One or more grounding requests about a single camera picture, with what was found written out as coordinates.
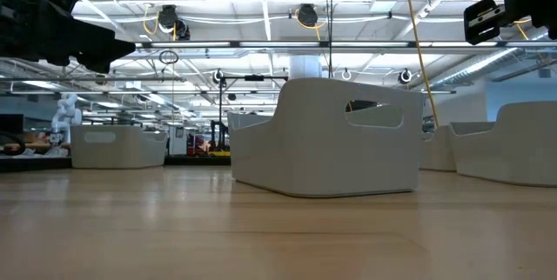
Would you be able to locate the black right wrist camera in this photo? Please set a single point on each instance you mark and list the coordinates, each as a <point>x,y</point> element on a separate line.
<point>483,21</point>

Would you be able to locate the black aluminium table frame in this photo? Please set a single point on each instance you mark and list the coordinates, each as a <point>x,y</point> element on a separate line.
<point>35,163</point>

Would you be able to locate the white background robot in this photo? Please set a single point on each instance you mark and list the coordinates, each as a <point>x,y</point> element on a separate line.
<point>65,117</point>

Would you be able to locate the yellow bar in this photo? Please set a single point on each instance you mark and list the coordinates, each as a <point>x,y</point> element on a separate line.
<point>219,153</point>

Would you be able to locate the black background robot arm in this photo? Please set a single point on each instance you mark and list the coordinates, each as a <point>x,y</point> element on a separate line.
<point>219,134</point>

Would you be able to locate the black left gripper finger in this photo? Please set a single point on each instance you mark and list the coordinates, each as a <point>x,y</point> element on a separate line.
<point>102,47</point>

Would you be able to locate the black monitor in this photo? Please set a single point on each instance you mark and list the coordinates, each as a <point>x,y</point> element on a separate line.
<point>11,122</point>

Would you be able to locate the white column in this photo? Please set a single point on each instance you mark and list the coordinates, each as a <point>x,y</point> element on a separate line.
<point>304,66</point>

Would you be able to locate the grey plastic bin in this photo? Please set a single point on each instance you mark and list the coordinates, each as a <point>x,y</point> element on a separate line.
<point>313,158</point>
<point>437,151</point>
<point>513,149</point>
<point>117,151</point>

